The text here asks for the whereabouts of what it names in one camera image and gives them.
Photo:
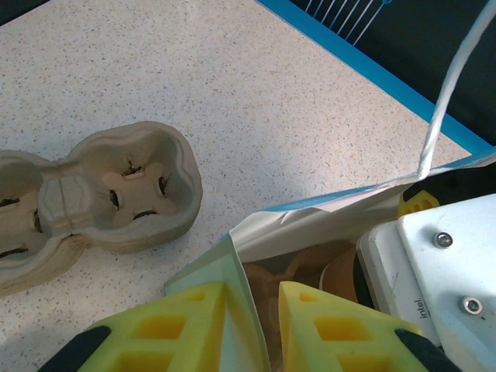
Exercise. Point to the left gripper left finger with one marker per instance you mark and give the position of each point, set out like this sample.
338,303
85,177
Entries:
174,333

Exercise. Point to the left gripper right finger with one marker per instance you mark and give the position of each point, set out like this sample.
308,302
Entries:
341,341

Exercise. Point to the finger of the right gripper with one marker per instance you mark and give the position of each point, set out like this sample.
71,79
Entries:
420,201

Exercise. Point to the brown paper coffee cup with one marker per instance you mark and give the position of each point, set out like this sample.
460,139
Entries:
341,279

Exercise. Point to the landscape print paper bag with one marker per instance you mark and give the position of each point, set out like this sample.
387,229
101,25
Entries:
310,224

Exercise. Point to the brown pulp carrier stack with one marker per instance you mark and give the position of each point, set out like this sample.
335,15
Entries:
147,166

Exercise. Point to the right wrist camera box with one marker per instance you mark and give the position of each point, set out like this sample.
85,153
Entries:
445,279

